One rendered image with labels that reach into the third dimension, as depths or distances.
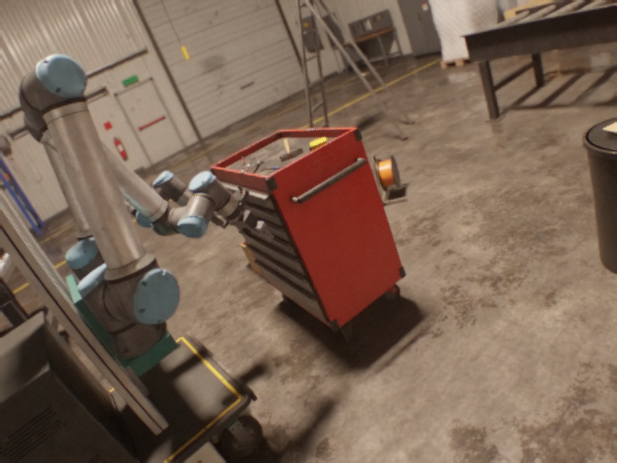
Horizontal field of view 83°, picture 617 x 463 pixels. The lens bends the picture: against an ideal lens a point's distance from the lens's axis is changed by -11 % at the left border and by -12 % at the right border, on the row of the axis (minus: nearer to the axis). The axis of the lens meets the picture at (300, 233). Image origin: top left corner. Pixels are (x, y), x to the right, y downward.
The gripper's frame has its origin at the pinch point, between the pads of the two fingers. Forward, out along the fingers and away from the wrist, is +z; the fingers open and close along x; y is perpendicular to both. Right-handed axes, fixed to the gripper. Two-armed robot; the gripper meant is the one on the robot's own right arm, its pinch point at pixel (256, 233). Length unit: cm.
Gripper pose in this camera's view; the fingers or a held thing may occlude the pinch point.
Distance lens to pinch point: 153.2
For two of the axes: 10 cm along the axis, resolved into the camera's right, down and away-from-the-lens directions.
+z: 5.1, 5.3, 6.8
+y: -4.5, 8.3, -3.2
